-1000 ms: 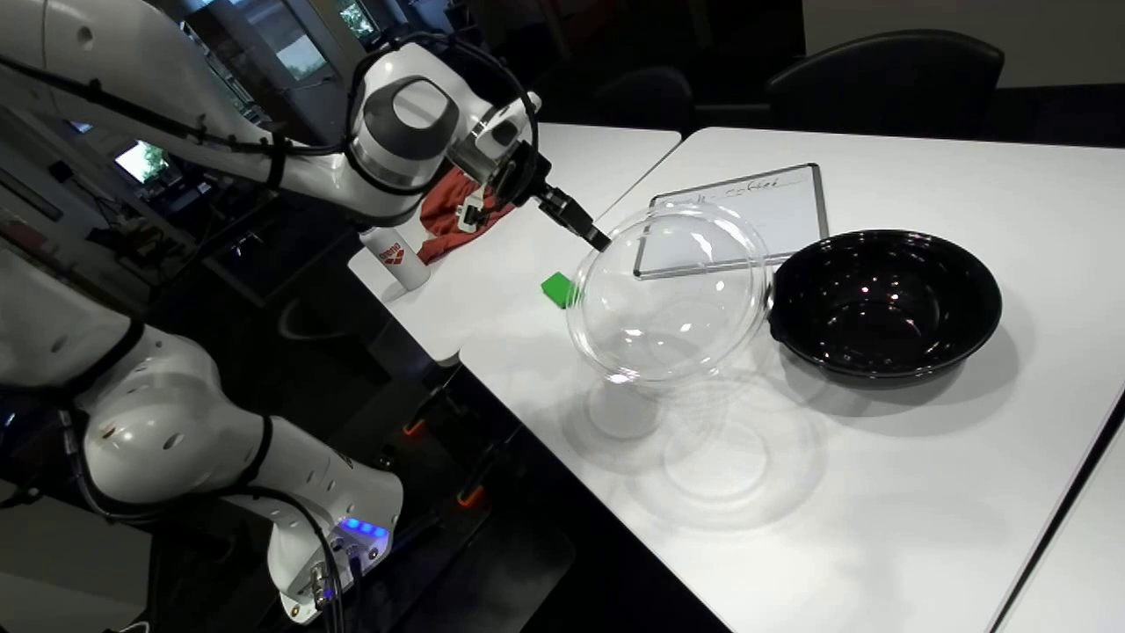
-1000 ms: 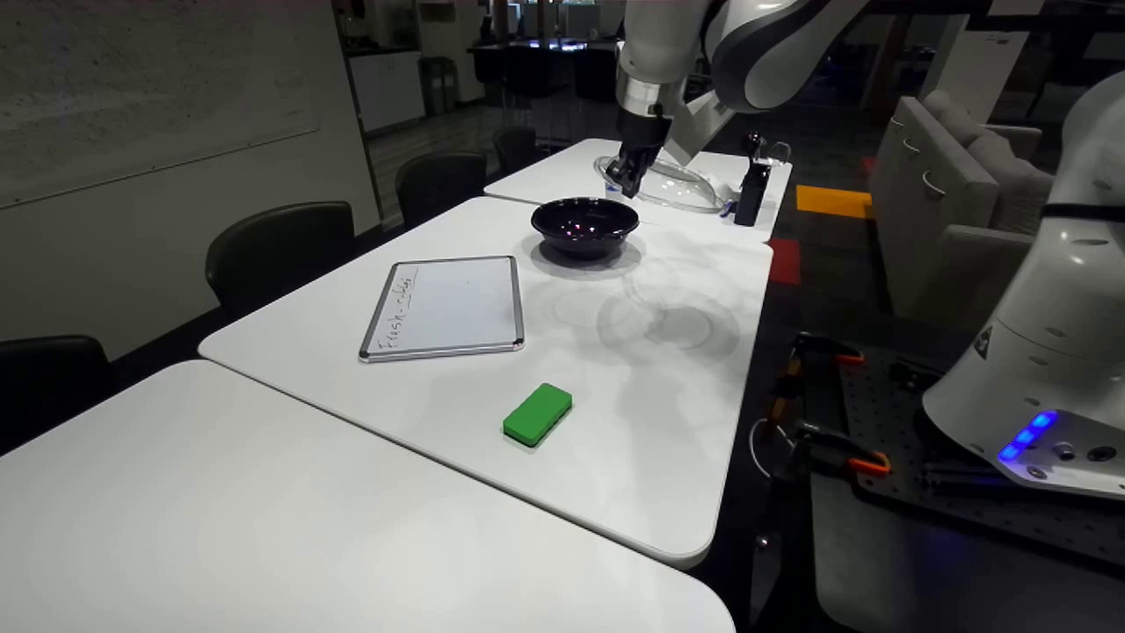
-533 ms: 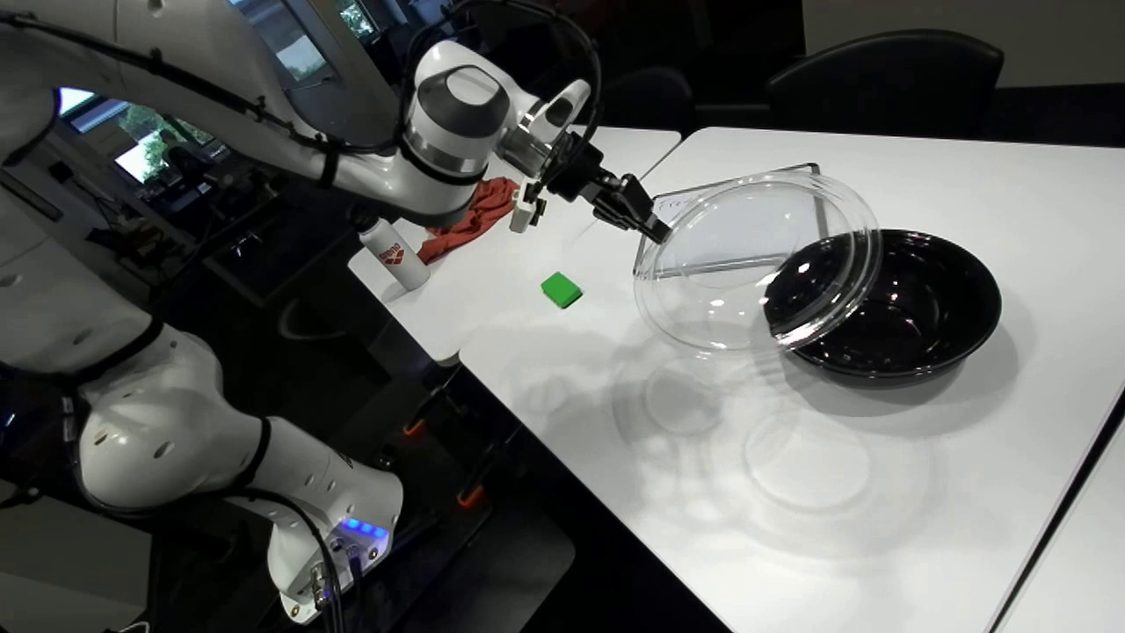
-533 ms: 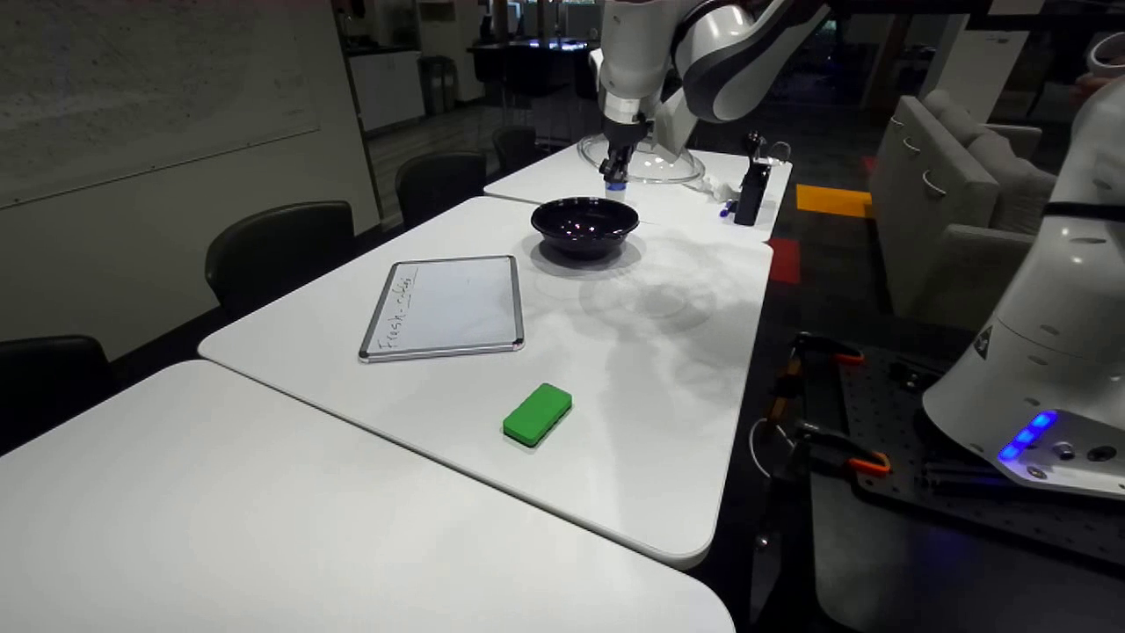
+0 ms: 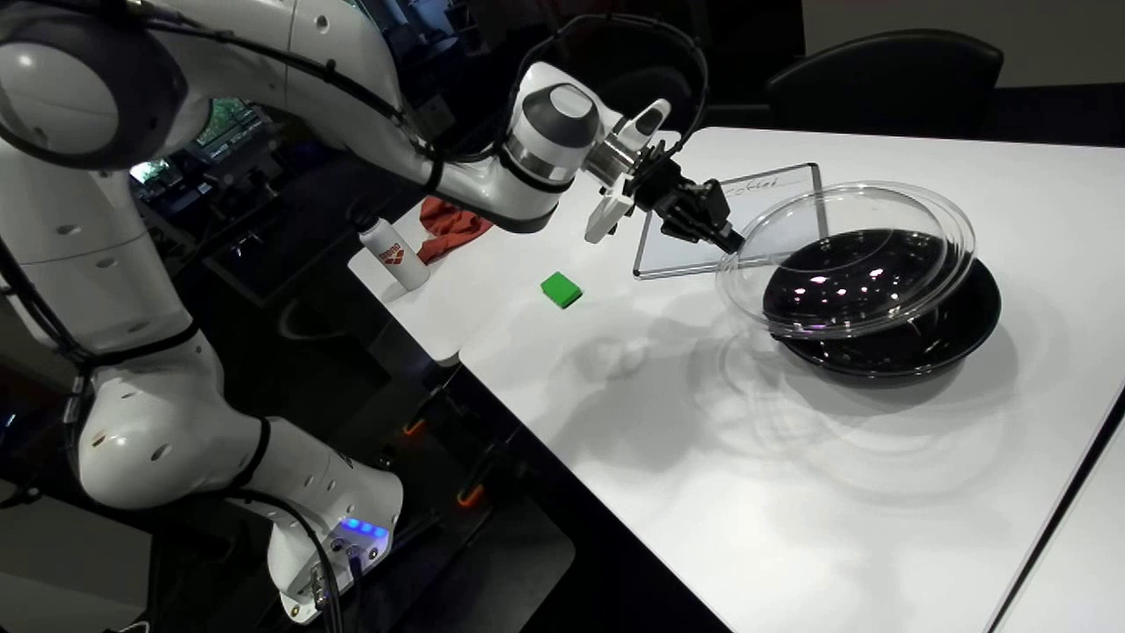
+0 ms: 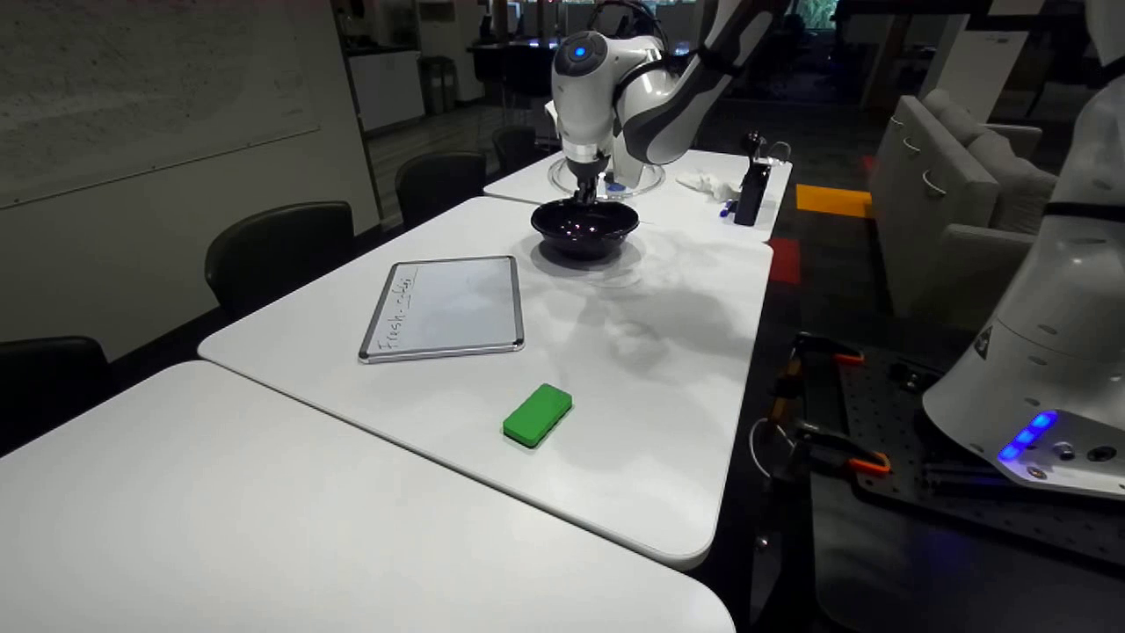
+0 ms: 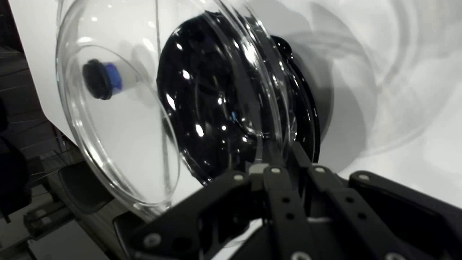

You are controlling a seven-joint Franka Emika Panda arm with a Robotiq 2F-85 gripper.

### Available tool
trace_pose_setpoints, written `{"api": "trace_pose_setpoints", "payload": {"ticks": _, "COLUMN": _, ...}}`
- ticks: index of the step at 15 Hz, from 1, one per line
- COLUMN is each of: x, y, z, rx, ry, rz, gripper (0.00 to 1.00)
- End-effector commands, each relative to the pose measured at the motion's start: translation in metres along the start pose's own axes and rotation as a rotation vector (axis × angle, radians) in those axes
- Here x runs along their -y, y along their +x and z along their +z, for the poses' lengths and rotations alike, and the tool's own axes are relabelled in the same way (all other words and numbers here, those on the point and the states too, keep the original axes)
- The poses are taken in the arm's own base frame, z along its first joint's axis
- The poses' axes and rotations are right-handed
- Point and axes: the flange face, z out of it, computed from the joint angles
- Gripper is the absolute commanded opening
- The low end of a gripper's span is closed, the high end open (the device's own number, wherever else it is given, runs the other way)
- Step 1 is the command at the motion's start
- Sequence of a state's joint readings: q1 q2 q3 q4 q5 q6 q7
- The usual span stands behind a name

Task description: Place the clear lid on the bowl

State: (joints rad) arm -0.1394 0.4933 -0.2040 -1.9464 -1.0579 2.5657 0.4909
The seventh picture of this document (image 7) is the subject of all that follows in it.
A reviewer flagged white bottle blue-black cap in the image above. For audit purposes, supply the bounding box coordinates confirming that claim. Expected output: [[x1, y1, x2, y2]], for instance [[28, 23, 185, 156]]
[[81, 58, 124, 101]]

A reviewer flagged clear round plastic lid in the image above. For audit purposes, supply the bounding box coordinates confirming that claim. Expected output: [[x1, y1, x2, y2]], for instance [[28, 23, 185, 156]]
[[54, 0, 296, 220]]

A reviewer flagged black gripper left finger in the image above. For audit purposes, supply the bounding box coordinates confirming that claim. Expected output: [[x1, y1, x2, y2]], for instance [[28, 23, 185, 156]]
[[129, 165, 322, 260]]

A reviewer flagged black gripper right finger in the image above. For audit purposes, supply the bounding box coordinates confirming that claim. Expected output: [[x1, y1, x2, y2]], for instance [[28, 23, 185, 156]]
[[288, 143, 462, 260]]

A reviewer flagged black plastic bowl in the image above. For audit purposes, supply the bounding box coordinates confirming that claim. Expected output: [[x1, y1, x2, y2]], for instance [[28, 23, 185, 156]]
[[156, 12, 322, 188]]

